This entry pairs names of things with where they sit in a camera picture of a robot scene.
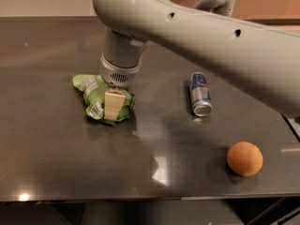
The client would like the blue silver energy drink can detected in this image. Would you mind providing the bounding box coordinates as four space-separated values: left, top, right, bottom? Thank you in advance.
188 72 213 117

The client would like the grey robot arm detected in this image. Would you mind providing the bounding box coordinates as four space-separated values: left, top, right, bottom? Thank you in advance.
93 0 300 118

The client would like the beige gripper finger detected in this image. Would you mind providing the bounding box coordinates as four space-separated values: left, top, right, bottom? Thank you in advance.
104 87 126 121

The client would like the green rice chip bag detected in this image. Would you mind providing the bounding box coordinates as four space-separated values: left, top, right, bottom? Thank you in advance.
72 74 135 125

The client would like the orange ball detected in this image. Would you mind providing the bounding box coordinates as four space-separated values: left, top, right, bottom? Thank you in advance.
226 142 263 176

